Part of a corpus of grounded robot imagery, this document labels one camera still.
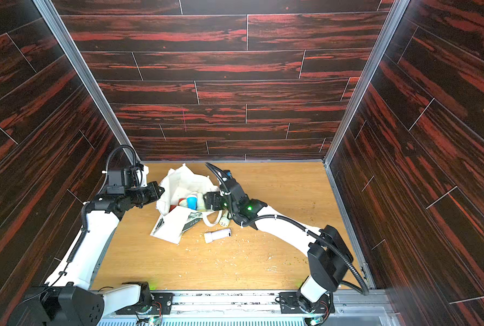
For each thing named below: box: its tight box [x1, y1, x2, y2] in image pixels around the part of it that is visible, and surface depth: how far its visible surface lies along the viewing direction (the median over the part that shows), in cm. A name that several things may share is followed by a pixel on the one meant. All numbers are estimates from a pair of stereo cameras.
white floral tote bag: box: [150, 163, 223, 245], surface depth 86 cm
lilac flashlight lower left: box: [203, 228, 232, 244], surface depth 90 cm
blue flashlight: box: [186, 194, 198, 211], surface depth 93 cm
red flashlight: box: [178, 197, 188, 208], surface depth 95 cm
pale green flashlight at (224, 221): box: [218, 209, 231, 228], surface depth 95 cm
